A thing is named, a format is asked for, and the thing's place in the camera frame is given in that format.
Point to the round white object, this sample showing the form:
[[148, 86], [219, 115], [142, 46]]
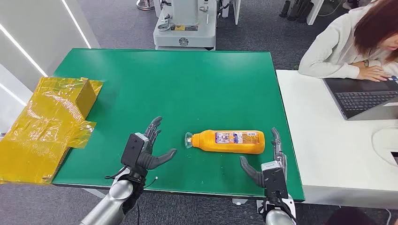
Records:
[[384, 143]]

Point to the orange detergent bottle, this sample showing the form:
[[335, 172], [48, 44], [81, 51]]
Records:
[[230, 147]]

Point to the white desk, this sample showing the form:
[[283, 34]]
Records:
[[326, 139]]

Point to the yellow taped cardboard box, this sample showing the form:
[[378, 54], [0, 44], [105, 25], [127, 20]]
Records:
[[40, 124]]

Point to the white board panel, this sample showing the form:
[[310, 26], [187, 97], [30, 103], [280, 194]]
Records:
[[314, 12]]

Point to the green topped table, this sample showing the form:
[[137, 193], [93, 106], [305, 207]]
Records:
[[186, 93]]

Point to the person's wristwatch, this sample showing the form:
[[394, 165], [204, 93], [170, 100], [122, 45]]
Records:
[[366, 63]]

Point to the grey wheeled machine base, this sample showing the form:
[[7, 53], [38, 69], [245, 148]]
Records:
[[186, 34]]

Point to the black chair legs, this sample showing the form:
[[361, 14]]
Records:
[[295, 11]]

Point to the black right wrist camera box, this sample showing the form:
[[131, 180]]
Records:
[[275, 181]]

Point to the person's hand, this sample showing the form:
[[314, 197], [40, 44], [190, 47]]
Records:
[[371, 74]]

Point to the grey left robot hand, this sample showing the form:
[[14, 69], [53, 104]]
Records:
[[149, 160]]

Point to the grey laptop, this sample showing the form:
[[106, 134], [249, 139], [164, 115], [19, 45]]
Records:
[[360, 99]]

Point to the chrome stand base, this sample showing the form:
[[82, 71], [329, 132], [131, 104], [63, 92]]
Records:
[[144, 4]]

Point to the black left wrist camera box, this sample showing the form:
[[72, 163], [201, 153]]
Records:
[[132, 150]]

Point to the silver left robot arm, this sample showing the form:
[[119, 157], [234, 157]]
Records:
[[108, 205]]

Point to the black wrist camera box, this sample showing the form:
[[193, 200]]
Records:
[[275, 181], [132, 150]]

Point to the person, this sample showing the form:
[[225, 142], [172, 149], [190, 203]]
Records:
[[329, 46]]

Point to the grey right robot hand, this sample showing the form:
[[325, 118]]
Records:
[[253, 175]]

